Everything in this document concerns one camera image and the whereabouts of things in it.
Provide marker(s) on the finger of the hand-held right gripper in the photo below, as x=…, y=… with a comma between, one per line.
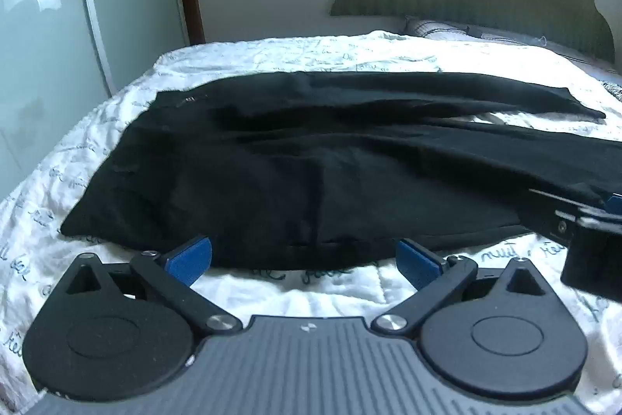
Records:
x=549, y=218
x=615, y=202

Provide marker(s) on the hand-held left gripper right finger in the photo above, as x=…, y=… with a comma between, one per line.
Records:
x=417, y=263

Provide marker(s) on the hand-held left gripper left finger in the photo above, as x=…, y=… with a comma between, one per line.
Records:
x=192, y=260

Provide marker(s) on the black pants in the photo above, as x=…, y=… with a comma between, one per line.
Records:
x=291, y=162

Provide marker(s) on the dark patterned cloth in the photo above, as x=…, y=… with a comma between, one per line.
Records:
x=614, y=89

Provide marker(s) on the grey striped pillow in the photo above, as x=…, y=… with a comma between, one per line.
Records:
x=437, y=27

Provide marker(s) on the white printed bedspread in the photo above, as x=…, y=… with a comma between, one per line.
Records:
x=330, y=50

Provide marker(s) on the frosted glass wardrobe door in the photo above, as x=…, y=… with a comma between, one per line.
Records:
x=58, y=31

